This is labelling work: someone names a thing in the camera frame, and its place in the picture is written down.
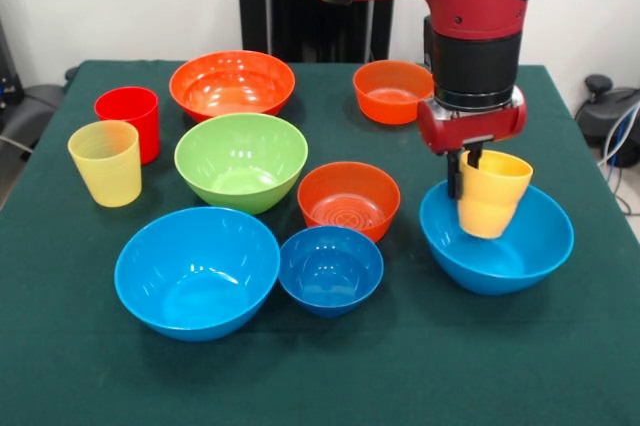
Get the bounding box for orange bowl with ringed bottom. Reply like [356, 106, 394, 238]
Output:
[296, 161, 402, 244]

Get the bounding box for stack of yellow cups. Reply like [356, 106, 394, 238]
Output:
[457, 149, 535, 240]

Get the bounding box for small dark blue bowl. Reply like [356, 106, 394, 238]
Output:
[277, 225, 386, 319]

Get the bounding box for large orange bowl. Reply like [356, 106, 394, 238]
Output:
[168, 49, 297, 123]

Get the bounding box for small plain orange bowl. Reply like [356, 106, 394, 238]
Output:
[352, 59, 435, 126]

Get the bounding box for red cup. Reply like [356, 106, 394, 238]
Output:
[93, 86, 162, 166]

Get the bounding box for translucent yellow cup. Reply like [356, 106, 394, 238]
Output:
[67, 120, 143, 209]

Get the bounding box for green bowl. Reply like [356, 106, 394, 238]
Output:
[173, 112, 310, 216]

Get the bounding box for white and blue cables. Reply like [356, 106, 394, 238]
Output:
[597, 100, 640, 217]

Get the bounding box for large blue bowl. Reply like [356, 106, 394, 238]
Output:
[418, 179, 576, 296]
[113, 206, 282, 343]

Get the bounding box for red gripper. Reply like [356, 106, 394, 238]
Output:
[416, 86, 528, 200]

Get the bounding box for dark green tablecloth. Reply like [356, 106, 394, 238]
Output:
[0, 59, 640, 426]

